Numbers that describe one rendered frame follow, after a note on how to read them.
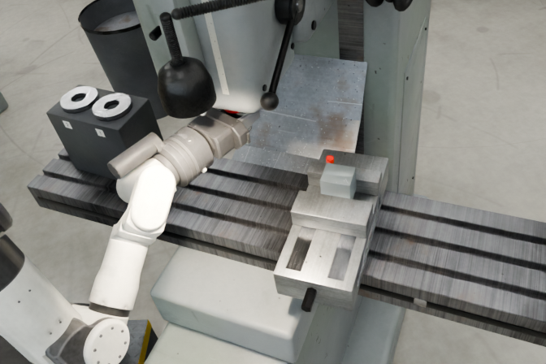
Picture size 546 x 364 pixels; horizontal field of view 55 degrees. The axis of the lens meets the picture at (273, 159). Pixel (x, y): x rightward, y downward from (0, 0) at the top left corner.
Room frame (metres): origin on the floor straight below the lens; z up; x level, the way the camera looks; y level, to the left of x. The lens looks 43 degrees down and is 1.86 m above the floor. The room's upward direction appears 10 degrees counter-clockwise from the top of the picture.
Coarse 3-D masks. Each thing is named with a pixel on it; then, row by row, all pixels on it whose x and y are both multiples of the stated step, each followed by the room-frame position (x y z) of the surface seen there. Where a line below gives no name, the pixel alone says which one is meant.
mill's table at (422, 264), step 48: (48, 192) 0.96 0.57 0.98; (96, 192) 0.93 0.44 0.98; (192, 192) 0.88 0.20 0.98; (240, 192) 0.85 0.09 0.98; (288, 192) 0.82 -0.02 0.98; (384, 192) 0.77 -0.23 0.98; (192, 240) 0.76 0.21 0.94; (240, 240) 0.71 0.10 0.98; (384, 240) 0.64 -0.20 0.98; (432, 240) 0.63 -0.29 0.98; (480, 240) 0.60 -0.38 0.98; (528, 240) 0.59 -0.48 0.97; (384, 288) 0.55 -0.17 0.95; (432, 288) 0.52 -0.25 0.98; (480, 288) 0.50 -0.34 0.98; (528, 288) 0.48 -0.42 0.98; (528, 336) 0.42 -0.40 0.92
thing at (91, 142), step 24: (72, 96) 1.06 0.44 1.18; (96, 96) 1.04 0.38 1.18; (120, 96) 1.03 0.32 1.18; (72, 120) 0.99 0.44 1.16; (96, 120) 0.97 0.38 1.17; (120, 120) 0.95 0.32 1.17; (144, 120) 0.98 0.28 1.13; (72, 144) 1.01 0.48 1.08; (96, 144) 0.97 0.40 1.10; (120, 144) 0.92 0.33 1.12; (96, 168) 0.99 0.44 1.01
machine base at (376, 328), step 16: (368, 304) 0.96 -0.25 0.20; (384, 304) 0.95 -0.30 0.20; (368, 320) 0.90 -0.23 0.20; (384, 320) 0.89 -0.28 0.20; (400, 320) 0.91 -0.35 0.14; (352, 336) 0.85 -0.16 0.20; (368, 336) 0.84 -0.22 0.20; (384, 336) 0.83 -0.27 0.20; (352, 352) 0.80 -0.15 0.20; (368, 352) 0.79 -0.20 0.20; (384, 352) 0.78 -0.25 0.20
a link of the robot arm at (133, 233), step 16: (144, 176) 0.62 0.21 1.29; (160, 176) 0.63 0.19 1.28; (144, 192) 0.60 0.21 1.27; (160, 192) 0.61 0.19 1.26; (128, 208) 0.59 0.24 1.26; (144, 208) 0.58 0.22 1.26; (160, 208) 0.59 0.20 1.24; (128, 224) 0.56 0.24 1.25; (144, 224) 0.56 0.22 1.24; (160, 224) 0.57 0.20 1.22; (128, 240) 0.56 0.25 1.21; (144, 240) 0.56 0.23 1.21
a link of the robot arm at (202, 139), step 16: (208, 112) 0.80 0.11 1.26; (192, 128) 0.75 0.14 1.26; (208, 128) 0.75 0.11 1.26; (224, 128) 0.74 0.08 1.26; (240, 128) 0.74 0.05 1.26; (192, 144) 0.70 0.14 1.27; (208, 144) 0.73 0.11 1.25; (224, 144) 0.72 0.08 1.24; (240, 144) 0.73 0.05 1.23; (208, 160) 0.69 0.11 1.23
